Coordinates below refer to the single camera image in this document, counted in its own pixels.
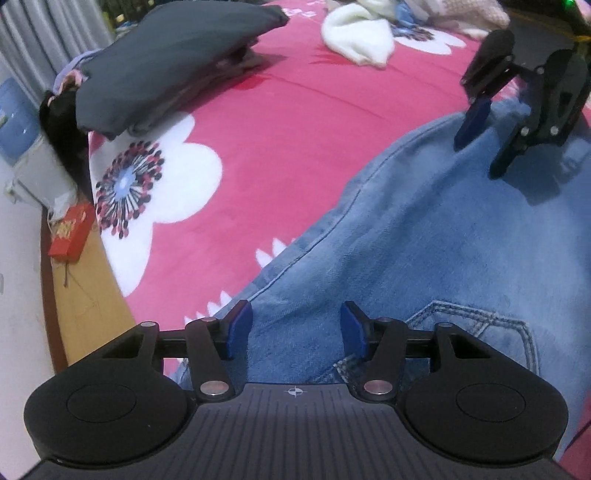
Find cream sweater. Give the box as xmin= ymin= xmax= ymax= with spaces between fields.
xmin=321 ymin=0 xmax=395 ymax=68

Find blue water jug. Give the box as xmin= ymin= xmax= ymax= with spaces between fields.
xmin=0 ymin=76 xmax=38 ymax=164

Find blue jeans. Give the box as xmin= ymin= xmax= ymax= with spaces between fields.
xmin=175 ymin=99 xmax=591 ymax=480

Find dark grey folded garment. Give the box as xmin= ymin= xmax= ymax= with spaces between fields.
xmin=74 ymin=4 xmax=291 ymax=139

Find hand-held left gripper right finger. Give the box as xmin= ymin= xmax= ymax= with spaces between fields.
xmin=339 ymin=301 xmax=495 ymax=402

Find pink floral blanket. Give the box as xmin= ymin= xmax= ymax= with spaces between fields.
xmin=88 ymin=0 xmax=591 ymax=333

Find light blue garment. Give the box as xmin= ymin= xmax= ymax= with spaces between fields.
xmin=392 ymin=0 xmax=416 ymax=26

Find red box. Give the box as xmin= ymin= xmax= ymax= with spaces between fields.
xmin=48 ymin=203 xmax=95 ymax=261

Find brown folded garment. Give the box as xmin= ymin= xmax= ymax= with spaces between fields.
xmin=129 ymin=44 xmax=266 ymax=137

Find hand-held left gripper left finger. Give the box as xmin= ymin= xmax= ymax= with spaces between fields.
xmin=99 ymin=300 xmax=254 ymax=402

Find grey curtain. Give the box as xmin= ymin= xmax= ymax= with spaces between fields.
xmin=0 ymin=0 xmax=153 ymax=107

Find white water dispenser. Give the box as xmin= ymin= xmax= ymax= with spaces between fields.
xmin=4 ymin=138 xmax=79 ymax=217

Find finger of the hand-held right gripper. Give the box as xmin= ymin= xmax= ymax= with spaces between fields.
xmin=455 ymin=30 xmax=515 ymax=151
xmin=489 ymin=48 xmax=589 ymax=181

